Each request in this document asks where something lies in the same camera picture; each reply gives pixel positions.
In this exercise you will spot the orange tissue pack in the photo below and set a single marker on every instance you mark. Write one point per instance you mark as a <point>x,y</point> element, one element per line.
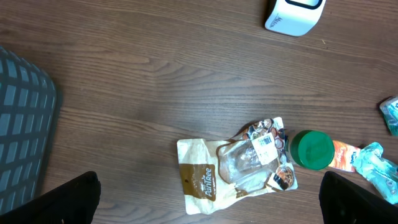
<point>344,156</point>

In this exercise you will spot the light teal wipes packet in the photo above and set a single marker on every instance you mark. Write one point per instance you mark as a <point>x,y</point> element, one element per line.
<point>379,171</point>

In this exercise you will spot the teal tissue pack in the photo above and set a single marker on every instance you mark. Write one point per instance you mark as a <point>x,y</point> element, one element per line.
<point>389,111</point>

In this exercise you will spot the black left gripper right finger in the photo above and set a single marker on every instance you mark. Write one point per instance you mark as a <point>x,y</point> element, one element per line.
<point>343,202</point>

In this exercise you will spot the clear brown snack bag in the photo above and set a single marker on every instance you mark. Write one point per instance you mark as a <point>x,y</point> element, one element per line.
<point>217,174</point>

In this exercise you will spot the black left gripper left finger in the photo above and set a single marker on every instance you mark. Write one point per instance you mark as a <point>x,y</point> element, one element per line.
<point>74,202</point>

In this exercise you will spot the grey plastic basket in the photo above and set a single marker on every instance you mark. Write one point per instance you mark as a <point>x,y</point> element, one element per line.
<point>28,107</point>

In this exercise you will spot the green lid jar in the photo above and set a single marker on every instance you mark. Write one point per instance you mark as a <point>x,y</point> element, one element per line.
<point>309,148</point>

